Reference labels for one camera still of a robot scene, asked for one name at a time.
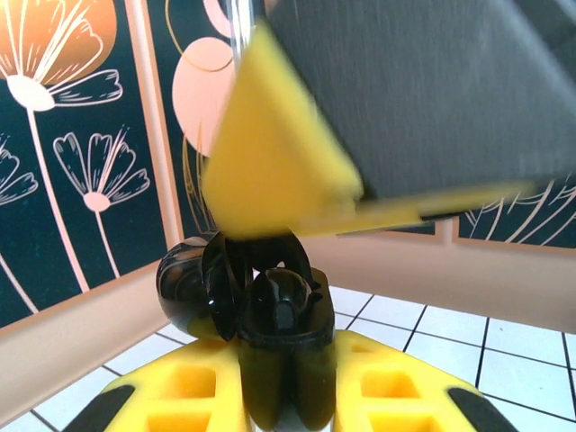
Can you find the black earbud charging case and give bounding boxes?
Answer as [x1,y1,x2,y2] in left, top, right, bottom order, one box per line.
[156,229,338,432]

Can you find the black wireless earbud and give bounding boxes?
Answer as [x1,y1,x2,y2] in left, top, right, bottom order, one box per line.
[251,268,317,337]

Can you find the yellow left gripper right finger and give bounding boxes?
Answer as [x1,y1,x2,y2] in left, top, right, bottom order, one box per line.
[333,330,518,432]

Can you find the aluminium frame post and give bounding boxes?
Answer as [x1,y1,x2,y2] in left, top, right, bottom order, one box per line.
[229,0,256,76]

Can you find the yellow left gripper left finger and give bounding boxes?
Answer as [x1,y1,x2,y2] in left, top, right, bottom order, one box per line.
[62,339,252,432]

